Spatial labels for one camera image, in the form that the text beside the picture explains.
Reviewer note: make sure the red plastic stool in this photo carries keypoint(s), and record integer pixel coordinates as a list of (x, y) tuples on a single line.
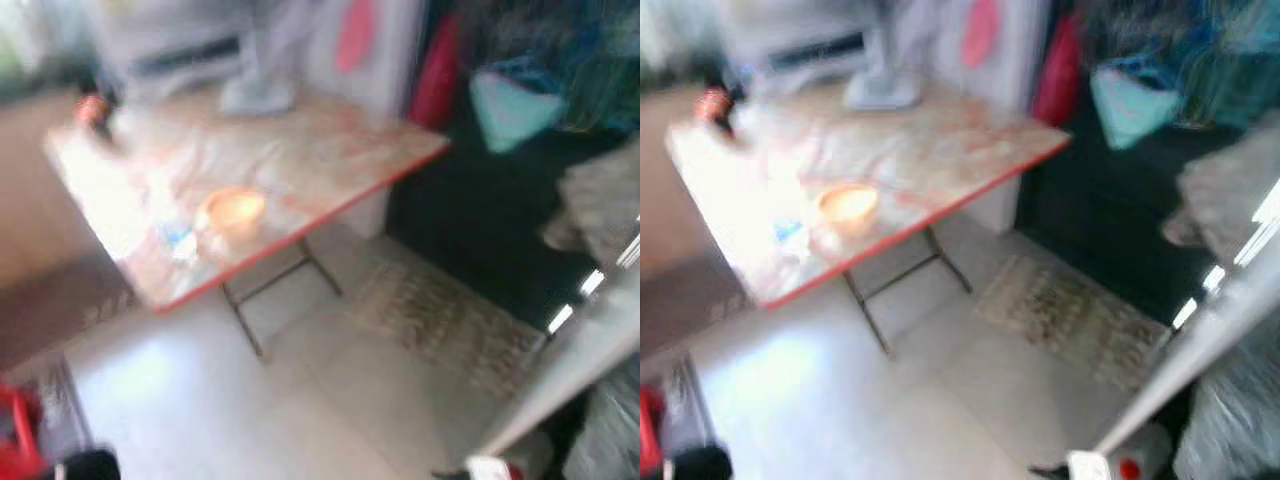
[(18, 435), (652, 430)]

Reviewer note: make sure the white jug red cap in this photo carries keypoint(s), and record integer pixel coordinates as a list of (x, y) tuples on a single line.
[(1145, 450), (530, 455)]

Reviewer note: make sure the patterned floor mat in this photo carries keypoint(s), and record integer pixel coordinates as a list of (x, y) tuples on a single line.
[(1075, 315), (450, 325)]

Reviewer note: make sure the small blue packet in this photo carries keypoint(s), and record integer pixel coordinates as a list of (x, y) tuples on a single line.
[(790, 236)]

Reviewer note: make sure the granite counter with dark cabinet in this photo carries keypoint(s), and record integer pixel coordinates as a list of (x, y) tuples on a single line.
[(600, 200), (1230, 190)]

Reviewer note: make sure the orange bowl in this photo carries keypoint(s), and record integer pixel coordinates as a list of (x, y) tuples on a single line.
[(232, 212), (850, 205)]

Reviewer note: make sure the red dark bottle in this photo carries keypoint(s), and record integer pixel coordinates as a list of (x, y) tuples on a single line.
[(93, 112), (716, 105)]

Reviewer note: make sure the teal hanging bag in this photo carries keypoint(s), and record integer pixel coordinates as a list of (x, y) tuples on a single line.
[(1132, 108), (512, 110)]

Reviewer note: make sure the red hanging bag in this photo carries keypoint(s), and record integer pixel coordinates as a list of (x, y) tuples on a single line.
[(1058, 72), (438, 75)]

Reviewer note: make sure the white standing fan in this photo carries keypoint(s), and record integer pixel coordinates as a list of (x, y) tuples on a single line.
[(882, 88), (258, 92)]

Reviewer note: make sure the white appliance dark slot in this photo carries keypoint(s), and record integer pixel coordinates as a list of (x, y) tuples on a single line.
[(800, 40), (170, 45)]

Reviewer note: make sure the pink oval sign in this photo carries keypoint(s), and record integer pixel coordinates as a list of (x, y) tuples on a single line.
[(980, 32), (354, 35)]

